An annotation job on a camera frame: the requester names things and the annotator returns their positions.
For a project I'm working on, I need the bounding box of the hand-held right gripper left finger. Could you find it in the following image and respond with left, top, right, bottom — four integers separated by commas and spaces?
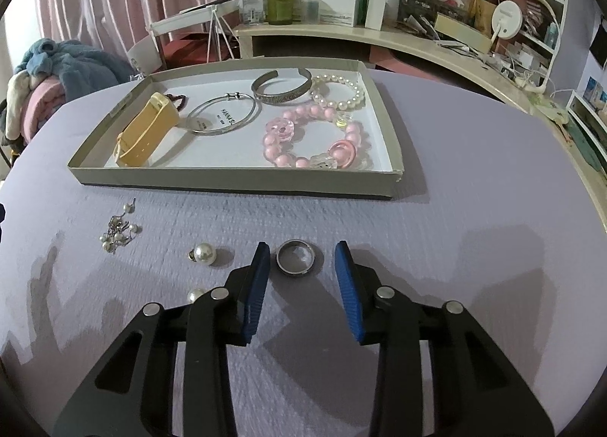
52, 242, 271, 437

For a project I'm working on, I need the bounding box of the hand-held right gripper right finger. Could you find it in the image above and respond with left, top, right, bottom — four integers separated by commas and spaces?
333, 241, 557, 437

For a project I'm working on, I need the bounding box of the silver ring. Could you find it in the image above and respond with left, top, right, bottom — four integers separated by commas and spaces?
275, 239, 318, 276

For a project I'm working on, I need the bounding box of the shallow grey cardboard tray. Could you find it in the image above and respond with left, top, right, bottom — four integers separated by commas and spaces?
66, 57, 405, 203

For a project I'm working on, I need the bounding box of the pink bead bracelet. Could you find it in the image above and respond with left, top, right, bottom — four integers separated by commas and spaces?
261, 102, 370, 170

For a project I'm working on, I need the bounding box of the thin silver bangle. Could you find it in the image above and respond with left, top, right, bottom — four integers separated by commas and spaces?
185, 91, 263, 137

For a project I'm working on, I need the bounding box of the white pearl bracelet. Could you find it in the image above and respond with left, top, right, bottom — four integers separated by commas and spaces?
310, 72, 367, 112

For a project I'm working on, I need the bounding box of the yellow wrist watch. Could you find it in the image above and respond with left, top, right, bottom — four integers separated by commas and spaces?
115, 91, 182, 169

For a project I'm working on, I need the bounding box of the wide silver cuff bracelet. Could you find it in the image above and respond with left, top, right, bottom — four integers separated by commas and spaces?
250, 68, 314, 107

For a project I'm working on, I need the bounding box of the large pearl earring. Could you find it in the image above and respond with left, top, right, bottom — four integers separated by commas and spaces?
189, 241, 218, 267

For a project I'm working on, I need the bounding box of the cluster of pearl earrings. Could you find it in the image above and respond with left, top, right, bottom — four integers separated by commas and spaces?
98, 199, 142, 256

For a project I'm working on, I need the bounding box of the purple table cloth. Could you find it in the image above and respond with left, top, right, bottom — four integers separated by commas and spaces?
0, 60, 607, 437

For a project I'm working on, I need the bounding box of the white printed cup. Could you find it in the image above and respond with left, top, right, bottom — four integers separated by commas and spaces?
126, 34, 162, 83

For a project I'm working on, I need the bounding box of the white chair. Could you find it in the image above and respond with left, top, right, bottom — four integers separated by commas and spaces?
150, 0, 244, 74

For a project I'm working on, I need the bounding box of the pink rolled blanket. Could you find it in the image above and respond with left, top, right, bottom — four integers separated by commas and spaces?
21, 79, 66, 145

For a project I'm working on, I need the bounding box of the green glass jar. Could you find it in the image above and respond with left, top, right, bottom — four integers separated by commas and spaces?
265, 0, 294, 27

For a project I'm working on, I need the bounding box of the flat cream box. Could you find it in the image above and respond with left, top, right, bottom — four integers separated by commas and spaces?
433, 12, 495, 55

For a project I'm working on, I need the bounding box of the blue fleece blanket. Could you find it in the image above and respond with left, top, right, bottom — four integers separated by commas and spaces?
14, 38, 137, 93

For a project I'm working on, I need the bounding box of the tall white box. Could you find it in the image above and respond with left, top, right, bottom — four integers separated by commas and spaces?
365, 0, 395, 31

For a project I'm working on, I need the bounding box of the cream cloth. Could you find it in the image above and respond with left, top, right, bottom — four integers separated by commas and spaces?
6, 72, 39, 140

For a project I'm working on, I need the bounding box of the round white mirror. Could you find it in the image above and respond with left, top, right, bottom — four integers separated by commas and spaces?
490, 0, 525, 47

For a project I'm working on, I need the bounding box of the gold box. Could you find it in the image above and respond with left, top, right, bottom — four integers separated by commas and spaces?
473, 0, 499, 36

